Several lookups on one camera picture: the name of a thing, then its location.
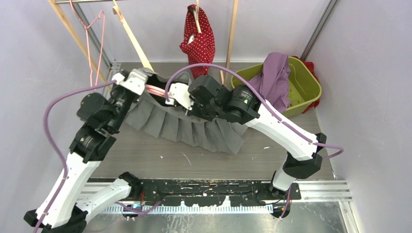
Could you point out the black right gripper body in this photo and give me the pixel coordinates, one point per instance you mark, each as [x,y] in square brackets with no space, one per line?
[208,112]

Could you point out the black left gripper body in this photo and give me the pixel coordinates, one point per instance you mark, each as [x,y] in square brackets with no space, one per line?
[124,99]

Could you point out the pink hanger of grey skirt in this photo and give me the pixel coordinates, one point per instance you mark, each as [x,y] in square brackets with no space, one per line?
[154,90]

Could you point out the grey skirt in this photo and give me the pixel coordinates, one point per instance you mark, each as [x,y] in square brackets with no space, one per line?
[153,116]

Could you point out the purple skirt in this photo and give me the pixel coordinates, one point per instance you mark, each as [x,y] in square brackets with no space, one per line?
[273,81]

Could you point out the wooden hanger of purple skirt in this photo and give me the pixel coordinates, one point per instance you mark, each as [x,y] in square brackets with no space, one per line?
[142,56]

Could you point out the pink wire hanger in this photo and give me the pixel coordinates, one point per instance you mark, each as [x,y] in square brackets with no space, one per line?
[91,37]

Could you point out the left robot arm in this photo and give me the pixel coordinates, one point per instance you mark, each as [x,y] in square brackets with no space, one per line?
[63,211]

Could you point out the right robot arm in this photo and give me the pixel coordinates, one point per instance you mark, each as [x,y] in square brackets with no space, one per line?
[250,109]

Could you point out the red polka dot skirt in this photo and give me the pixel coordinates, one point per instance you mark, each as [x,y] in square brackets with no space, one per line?
[198,46]

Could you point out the wooden hanger of red skirt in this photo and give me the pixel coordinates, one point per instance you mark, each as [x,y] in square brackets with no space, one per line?
[196,16]

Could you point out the olive green plastic basket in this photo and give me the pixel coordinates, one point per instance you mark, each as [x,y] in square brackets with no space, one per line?
[304,89]

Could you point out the wooden clothes rack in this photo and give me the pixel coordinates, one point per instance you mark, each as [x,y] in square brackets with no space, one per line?
[66,22]

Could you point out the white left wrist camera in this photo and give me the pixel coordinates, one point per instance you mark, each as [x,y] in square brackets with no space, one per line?
[134,80]

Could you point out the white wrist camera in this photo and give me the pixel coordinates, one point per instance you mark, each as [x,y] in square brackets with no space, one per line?
[134,80]
[178,94]

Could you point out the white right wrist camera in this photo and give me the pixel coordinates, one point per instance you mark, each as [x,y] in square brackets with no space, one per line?
[178,94]

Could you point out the metal corner rail left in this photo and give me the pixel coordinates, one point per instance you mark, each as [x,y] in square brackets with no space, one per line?
[96,56]

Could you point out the metal corner rail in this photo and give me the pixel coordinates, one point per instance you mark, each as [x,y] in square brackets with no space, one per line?
[96,56]
[327,13]

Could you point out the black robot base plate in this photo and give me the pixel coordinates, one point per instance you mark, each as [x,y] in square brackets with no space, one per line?
[201,193]

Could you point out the metal corner rail right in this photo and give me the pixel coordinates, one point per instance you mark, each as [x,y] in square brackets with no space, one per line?
[327,13]

